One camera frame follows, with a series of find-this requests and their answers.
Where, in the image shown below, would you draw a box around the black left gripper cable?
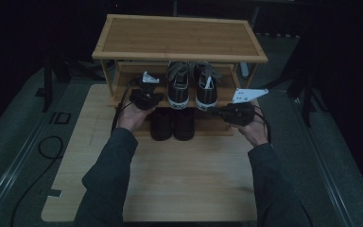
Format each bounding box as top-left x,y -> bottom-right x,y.
110,77 -> 140,134

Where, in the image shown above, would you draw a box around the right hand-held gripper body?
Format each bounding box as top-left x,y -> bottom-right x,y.
221,88 -> 269,128

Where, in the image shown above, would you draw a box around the grey metal pole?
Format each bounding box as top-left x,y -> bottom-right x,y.
249,5 -> 262,32

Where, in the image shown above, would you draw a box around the black metal stand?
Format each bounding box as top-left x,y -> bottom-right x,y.
34,53 -> 106,114
251,34 -> 330,128

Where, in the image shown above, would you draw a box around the person's right hand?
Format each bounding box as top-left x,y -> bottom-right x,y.
233,108 -> 269,148

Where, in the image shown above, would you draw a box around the person's left hand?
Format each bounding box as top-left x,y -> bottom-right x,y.
116,99 -> 157,133

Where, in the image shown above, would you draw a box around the wooden three-tier shoe rack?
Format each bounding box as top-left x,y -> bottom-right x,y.
91,13 -> 269,138

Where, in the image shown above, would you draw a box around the black cable on floor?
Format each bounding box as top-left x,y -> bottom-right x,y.
9,135 -> 65,227

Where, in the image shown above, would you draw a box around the black slip-on shoe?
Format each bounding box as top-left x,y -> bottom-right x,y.
172,107 -> 196,142
149,107 -> 174,142

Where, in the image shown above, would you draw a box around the grey stand foot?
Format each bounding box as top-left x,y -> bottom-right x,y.
239,62 -> 251,79

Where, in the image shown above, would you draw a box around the black canvas sneaker white laces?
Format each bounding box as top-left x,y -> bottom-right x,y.
165,61 -> 191,111
193,61 -> 224,113

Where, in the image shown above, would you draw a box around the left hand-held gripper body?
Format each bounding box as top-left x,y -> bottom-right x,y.
129,71 -> 165,112

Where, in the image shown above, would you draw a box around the grey metal floor rail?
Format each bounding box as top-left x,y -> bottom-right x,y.
294,97 -> 360,227
0,103 -> 58,227

